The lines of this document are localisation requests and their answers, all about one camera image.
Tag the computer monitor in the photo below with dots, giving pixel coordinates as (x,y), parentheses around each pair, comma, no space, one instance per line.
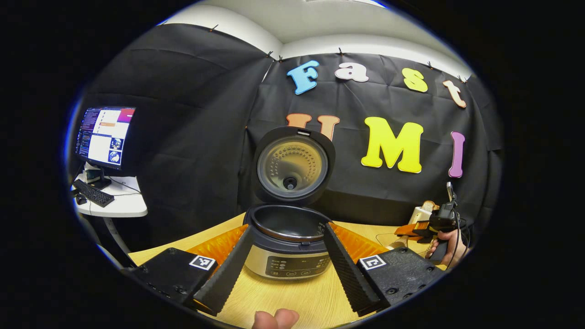
(105,137)

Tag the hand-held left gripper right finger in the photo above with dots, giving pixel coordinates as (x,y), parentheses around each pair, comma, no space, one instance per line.
(349,274)

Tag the black computer mouse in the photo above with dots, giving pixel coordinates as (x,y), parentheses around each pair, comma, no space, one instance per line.
(81,199)

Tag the white toaster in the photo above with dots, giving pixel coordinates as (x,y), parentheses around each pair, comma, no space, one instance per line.
(417,215)

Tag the black backdrop cloth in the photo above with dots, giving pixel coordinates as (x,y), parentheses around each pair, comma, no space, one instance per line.
(192,137)

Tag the white side table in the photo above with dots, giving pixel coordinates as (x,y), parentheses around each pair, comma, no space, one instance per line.
(128,205)

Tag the black silver rice cooker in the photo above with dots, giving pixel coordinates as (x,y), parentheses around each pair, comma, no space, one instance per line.
(292,169)

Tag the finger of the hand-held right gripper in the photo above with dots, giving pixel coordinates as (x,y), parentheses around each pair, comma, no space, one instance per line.
(411,228)

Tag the black keyboard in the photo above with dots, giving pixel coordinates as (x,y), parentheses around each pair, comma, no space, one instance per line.
(93,193)

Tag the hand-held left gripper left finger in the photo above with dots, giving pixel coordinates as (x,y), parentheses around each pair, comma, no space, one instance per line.
(226,274)

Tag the toasted bread slice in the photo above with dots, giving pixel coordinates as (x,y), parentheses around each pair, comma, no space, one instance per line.
(428,206)

